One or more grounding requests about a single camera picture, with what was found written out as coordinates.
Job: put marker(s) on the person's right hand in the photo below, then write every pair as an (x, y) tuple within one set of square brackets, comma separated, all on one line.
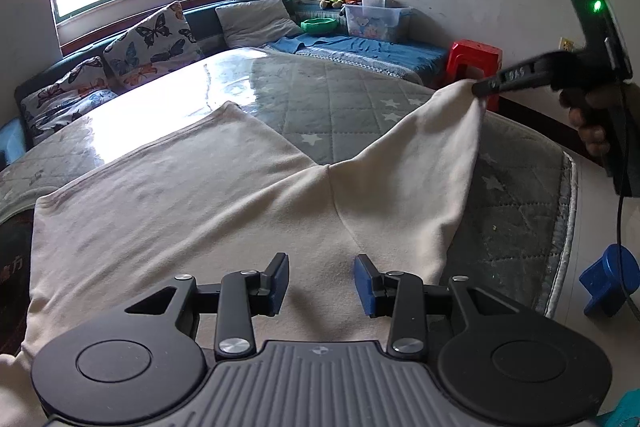
[(591, 130)]

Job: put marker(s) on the grey plain cushion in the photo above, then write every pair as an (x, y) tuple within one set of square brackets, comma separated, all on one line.
[(254, 23)]

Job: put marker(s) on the red plastic stool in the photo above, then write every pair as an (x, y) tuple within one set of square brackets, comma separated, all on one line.
[(464, 54)]

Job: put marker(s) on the blue sofa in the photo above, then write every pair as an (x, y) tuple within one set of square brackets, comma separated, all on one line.
[(412, 60)]

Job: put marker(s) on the cream beige garment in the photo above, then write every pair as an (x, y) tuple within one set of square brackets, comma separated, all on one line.
[(226, 194)]

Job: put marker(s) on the grey quilted star table cover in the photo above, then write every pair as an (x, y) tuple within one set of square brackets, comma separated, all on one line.
[(517, 228)]

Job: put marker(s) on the blue plastic stool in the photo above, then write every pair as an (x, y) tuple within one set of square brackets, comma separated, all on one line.
[(609, 281)]

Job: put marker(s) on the green round bowl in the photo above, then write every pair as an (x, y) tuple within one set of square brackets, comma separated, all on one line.
[(319, 26)]

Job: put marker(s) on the right butterfly print pillow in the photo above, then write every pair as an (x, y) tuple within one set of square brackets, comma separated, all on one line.
[(161, 43)]

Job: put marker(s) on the left butterfly print pillow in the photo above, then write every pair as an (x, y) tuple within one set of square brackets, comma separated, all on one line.
[(51, 108)]

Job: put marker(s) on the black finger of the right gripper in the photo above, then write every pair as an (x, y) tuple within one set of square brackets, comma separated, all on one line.
[(536, 72)]

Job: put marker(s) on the round black table burner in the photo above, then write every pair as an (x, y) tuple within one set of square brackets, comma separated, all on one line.
[(15, 250)]

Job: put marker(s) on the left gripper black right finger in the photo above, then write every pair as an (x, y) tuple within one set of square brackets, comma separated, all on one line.
[(492, 357)]

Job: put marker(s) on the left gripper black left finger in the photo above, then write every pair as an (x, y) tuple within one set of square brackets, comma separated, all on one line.
[(140, 361)]

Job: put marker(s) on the clear plastic storage box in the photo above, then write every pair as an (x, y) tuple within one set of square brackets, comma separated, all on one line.
[(378, 22)]

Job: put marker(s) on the butterfly print pillow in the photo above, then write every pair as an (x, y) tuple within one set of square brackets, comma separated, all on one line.
[(161, 43), (51, 108)]

